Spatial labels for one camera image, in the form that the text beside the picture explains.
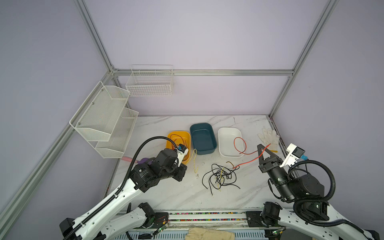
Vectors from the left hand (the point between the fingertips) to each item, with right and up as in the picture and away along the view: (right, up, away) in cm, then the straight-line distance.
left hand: (184, 168), depth 70 cm
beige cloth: (+8, -31, 0) cm, 32 cm away
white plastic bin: (+30, +9, +35) cm, 47 cm away
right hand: (+29, +13, -13) cm, 34 cm away
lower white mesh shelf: (-46, +7, +22) cm, 51 cm away
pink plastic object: (-39, -1, +27) cm, 47 cm away
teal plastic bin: (+11, +12, +35) cm, 38 cm away
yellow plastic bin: (-6, +13, +35) cm, 37 cm away
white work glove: (+61, +12, +37) cm, 72 cm away
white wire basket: (-24, +51, +26) cm, 62 cm away
